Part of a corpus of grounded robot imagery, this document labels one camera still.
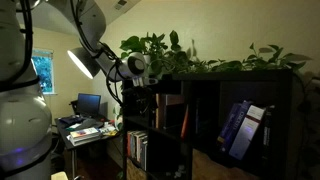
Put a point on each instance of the dark desk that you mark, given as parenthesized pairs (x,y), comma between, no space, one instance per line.
(66,135)

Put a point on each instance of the colourful papers on desk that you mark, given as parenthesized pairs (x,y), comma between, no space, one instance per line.
(108,129)

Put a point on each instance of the ceiling air vent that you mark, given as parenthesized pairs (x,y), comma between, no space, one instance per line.
(120,4)

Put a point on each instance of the green pothos plant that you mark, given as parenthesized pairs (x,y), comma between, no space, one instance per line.
(173,58)

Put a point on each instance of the blue hardcover book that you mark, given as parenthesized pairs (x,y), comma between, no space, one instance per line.
(230,123)

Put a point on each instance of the small plant in white pot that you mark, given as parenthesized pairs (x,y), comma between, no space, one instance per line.
(118,121)

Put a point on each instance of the black cube bookshelf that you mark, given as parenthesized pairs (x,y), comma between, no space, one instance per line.
(206,77)

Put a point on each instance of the white plant pot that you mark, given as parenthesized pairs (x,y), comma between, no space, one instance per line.
(147,59)

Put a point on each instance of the pale yellow box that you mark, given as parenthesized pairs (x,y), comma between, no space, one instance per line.
(59,176)

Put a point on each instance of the row of upright books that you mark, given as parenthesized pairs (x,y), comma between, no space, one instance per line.
(137,148)

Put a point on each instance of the stack of books on desk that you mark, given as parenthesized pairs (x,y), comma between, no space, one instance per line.
(84,134)

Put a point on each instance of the brown wooden-look book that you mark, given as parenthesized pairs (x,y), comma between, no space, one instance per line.
(170,111)

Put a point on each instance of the purple Oxford book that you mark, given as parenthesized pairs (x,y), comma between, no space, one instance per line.
(240,117)

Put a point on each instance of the black book with white print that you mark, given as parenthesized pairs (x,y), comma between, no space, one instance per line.
(267,133)

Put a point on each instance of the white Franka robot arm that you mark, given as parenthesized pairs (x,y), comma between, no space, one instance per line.
(23,116)

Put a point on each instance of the computer monitor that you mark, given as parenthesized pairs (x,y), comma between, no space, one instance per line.
(88,104)

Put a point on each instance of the window with white frame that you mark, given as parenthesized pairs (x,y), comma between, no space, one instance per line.
(44,71)

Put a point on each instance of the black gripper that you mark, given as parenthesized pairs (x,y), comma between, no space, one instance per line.
(138,98)

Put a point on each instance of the white lavender book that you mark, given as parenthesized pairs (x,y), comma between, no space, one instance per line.
(247,133)

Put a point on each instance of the woven basket large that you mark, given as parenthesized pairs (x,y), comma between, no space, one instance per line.
(210,168)

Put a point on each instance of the woven basket small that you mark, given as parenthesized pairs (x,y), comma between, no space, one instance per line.
(134,172)

